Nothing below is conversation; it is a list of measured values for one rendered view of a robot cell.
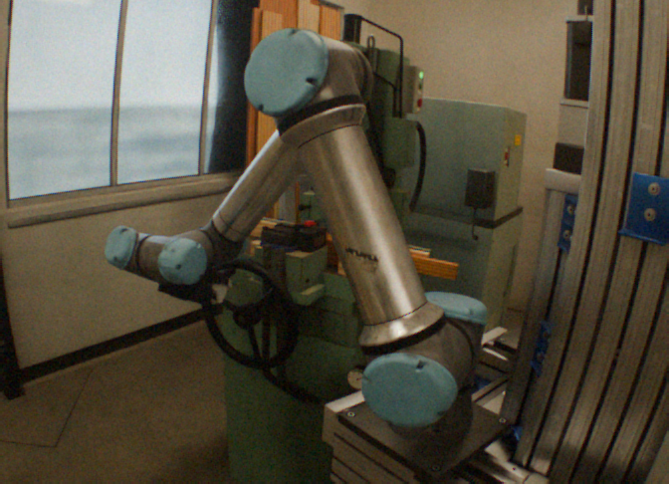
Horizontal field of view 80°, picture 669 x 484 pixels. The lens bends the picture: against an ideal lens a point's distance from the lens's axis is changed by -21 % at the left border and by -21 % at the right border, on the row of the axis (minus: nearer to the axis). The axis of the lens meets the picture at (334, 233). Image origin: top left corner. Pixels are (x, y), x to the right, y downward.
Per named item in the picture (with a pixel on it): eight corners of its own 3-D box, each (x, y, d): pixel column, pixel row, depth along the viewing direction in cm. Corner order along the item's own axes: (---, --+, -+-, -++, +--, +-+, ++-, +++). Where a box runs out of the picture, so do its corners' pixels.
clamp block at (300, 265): (251, 280, 126) (252, 246, 124) (279, 267, 138) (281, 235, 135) (302, 294, 120) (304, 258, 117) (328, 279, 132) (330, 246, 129)
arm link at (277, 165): (359, 38, 77) (208, 230, 99) (329, 26, 67) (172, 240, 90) (408, 82, 75) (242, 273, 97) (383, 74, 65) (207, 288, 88)
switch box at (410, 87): (394, 112, 155) (398, 64, 151) (404, 113, 164) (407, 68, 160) (413, 114, 153) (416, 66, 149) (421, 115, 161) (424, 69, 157)
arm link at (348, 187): (484, 378, 67) (349, 26, 66) (459, 432, 54) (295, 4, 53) (412, 394, 72) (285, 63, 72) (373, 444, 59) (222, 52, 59)
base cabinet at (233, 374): (228, 476, 162) (219, 308, 145) (303, 410, 213) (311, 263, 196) (334, 523, 144) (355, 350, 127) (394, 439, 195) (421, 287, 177)
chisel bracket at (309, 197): (298, 222, 141) (300, 192, 139) (321, 214, 153) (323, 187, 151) (321, 226, 138) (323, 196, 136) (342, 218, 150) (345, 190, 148)
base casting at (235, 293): (220, 308, 146) (220, 279, 143) (312, 263, 196) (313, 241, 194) (356, 350, 127) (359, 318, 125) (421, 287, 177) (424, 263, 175)
